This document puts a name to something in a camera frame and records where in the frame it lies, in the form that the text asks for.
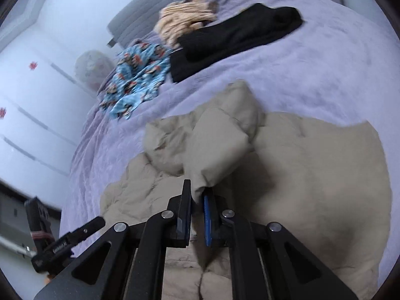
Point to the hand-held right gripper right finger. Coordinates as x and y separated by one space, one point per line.
207 222

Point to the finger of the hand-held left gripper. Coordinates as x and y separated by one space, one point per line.
86 230

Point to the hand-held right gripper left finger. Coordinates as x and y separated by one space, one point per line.
185 215

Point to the beige puffer jacket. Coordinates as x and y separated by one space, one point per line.
297 178

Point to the white wardrobe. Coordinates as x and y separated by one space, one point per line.
34 106

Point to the blue printed garment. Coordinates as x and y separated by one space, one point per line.
137 75

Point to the round grey cushion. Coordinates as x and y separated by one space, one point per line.
90 68

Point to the purple floral blanket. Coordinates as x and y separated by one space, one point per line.
297 68

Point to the black garment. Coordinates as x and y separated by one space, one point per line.
225 40

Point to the beige striped garment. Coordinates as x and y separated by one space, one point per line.
184 15

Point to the grey padded headboard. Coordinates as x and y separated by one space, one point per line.
147 9

